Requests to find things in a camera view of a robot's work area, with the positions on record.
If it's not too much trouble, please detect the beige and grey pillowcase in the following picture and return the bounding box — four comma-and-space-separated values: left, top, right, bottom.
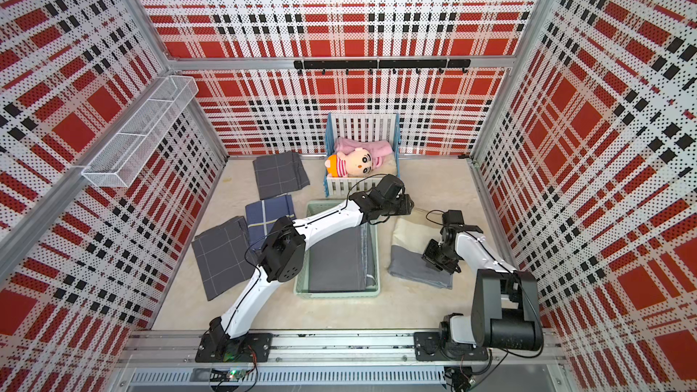
388, 208, 453, 290

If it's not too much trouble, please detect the plain grey pillowcase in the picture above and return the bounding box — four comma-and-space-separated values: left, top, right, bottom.
307, 222, 378, 293

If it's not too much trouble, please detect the mint green plastic basket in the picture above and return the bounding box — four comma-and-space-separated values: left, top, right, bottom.
294, 200, 381, 299

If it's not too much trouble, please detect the navy blue striped pillowcase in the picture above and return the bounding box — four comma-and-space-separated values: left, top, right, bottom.
245, 194, 295, 252

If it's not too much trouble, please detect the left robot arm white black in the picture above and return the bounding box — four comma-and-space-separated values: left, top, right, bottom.
195, 174, 414, 363

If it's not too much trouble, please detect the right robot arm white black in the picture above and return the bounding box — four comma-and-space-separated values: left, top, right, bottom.
422, 210, 544, 359

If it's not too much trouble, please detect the dark grey checked pillowcase back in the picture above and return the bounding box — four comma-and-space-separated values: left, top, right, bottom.
252, 152, 310, 200

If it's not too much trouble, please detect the dark grey checked pillowcase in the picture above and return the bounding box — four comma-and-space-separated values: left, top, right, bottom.
192, 216, 255, 301
252, 152, 310, 200

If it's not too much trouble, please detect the dark grey checked pillowcase front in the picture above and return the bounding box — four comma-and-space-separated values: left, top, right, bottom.
192, 216, 255, 301

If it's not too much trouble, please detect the pink plush doll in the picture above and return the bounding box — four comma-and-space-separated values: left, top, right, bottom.
324, 137, 395, 178

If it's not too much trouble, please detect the white blue toy crib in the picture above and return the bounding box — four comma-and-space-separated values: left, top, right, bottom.
324, 113, 400, 198

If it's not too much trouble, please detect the green circuit board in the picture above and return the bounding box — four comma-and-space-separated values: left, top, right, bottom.
210, 368, 250, 383

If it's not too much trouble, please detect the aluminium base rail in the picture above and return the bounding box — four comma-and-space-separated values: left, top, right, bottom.
106, 330, 579, 391

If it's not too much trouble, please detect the black hook rail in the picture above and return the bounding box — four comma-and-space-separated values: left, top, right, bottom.
293, 58, 472, 73

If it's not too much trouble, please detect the white wire mesh shelf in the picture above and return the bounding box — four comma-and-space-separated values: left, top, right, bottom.
82, 75, 198, 188

